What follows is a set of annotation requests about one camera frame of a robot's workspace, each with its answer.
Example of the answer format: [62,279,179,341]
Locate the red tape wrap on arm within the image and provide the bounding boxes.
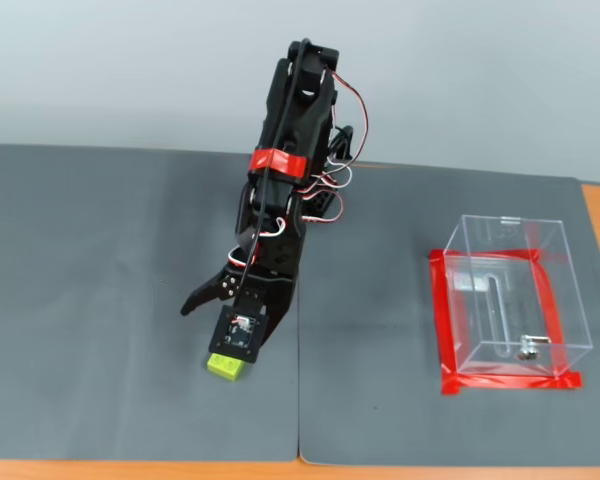
[248,147,309,181]

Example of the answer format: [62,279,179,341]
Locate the transparent acrylic box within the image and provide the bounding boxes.
[442,214,595,381]

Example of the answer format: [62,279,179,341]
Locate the red white black servo wire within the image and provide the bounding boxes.
[327,67,374,166]
[297,162,356,226]
[228,217,287,269]

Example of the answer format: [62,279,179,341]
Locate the black table clamp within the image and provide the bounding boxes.
[329,123,355,162]

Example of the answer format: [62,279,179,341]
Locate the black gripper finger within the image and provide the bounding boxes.
[179,266,245,317]
[256,277,298,359]

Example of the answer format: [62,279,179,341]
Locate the black camera cable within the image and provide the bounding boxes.
[232,35,316,321]

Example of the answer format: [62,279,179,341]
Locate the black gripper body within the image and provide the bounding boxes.
[223,233,302,310]

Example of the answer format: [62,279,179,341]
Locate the red tape strip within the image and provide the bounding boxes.
[529,254,574,379]
[428,249,464,396]
[428,247,546,266]
[439,370,584,397]

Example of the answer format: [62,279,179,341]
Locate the green lego block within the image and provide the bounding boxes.
[204,352,246,384]

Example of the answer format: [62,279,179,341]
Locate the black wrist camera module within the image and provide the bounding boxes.
[208,304,272,365]

